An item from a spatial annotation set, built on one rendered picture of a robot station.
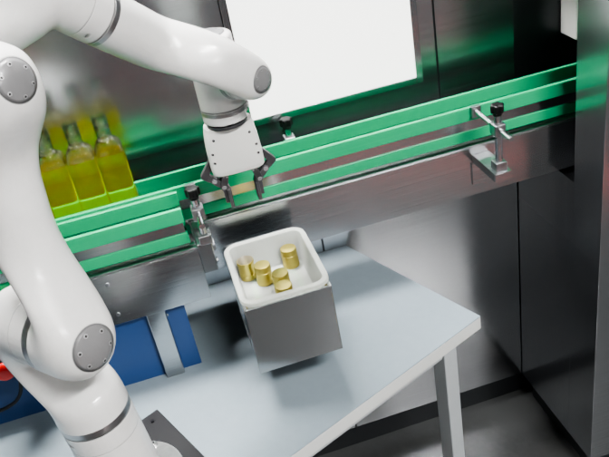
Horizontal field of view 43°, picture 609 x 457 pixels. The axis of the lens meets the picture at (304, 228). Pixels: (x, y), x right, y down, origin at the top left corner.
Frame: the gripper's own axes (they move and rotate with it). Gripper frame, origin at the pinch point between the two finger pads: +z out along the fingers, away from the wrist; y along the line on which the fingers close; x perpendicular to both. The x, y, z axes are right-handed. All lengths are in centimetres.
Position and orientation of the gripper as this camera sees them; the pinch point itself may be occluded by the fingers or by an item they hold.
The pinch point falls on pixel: (244, 192)
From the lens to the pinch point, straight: 148.4
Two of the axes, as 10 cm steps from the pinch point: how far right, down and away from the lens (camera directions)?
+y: -9.6, 2.6, -1.1
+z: 1.7, 8.4, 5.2
